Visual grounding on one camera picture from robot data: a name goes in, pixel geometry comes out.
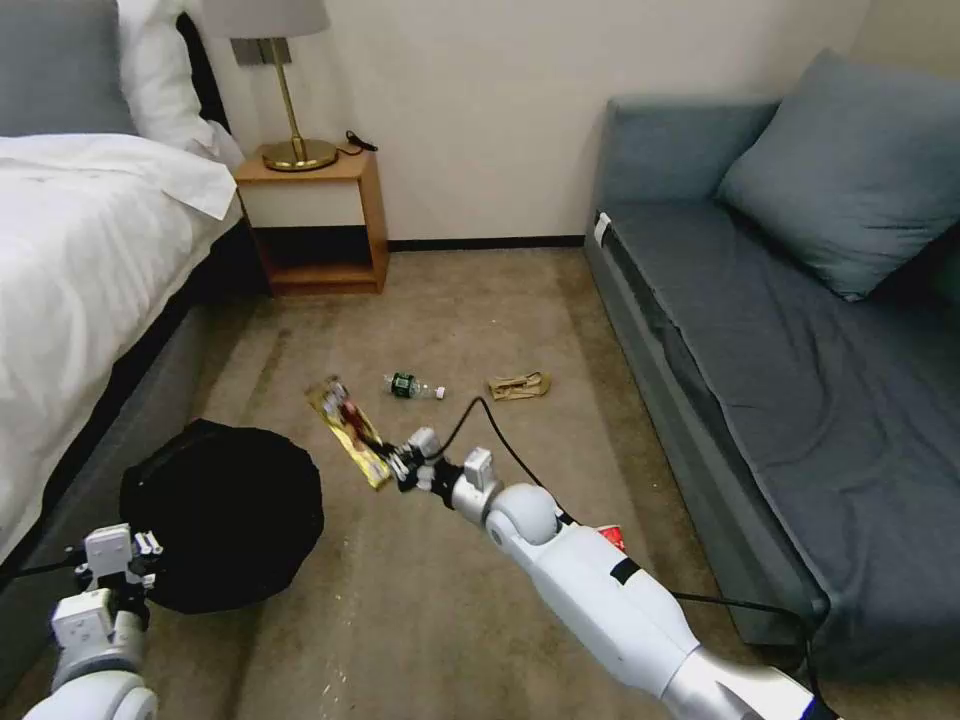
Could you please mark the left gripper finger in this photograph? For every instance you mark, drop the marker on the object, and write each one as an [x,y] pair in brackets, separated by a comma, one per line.
[147,543]
[147,579]

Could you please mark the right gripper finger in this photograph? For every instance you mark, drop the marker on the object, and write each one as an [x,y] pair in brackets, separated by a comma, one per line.
[390,453]
[399,472]

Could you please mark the yellow snack wrapper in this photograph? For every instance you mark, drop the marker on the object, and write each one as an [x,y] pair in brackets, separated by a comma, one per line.
[351,431]

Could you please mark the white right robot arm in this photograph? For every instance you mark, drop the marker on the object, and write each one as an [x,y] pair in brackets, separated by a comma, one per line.
[600,592]

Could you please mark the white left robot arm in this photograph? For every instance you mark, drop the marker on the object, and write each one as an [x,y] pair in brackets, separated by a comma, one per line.
[90,667]

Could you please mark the clear plastic bottle green label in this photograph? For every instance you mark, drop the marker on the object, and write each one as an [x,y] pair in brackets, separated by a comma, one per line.
[405,385]

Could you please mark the crumpled brown paper bag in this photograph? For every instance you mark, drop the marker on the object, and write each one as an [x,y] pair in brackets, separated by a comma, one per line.
[517,387]

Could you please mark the small red white item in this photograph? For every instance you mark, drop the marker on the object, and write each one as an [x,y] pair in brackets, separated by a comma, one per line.
[614,537]

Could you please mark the dark baseboard strip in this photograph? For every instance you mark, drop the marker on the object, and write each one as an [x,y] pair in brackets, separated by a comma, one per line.
[487,242]

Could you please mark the wooden nightstand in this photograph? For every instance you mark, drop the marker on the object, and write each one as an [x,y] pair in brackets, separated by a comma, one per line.
[315,187]

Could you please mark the white bed duvet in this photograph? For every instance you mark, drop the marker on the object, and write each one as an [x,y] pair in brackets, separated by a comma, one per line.
[82,262]

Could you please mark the white sofa label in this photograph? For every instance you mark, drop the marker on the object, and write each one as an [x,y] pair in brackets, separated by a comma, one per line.
[601,228]

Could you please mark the blue-grey sofa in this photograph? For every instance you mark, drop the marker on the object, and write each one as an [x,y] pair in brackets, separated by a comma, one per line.
[750,360]

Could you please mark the brass lamp with pale shade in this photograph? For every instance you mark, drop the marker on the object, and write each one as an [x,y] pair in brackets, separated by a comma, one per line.
[285,90]

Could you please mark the white pillow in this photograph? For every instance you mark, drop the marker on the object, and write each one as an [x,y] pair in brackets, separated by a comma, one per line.
[161,71]

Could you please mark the grey padded headboard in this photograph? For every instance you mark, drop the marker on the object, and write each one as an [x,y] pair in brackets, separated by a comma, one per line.
[60,67]

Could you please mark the blue-grey cushion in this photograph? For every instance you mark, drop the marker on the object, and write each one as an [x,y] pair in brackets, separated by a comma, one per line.
[840,172]

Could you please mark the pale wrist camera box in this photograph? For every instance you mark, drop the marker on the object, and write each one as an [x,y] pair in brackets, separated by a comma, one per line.
[107,547]
[424,441]

